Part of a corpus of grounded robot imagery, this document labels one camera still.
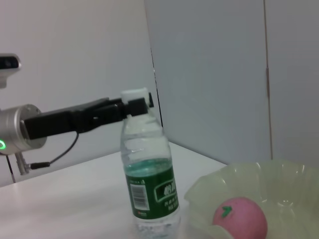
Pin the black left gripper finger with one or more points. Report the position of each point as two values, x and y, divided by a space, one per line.
151 99

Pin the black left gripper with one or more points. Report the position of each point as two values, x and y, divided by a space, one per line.
62 122

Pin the pink toy peach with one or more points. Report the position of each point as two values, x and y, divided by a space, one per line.
244 219

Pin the pale green glass fruit plate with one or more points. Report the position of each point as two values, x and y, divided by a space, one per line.
286 181

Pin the clear water bottle green label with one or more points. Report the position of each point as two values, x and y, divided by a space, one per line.
149 179

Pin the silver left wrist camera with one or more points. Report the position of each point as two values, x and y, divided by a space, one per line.
8 67

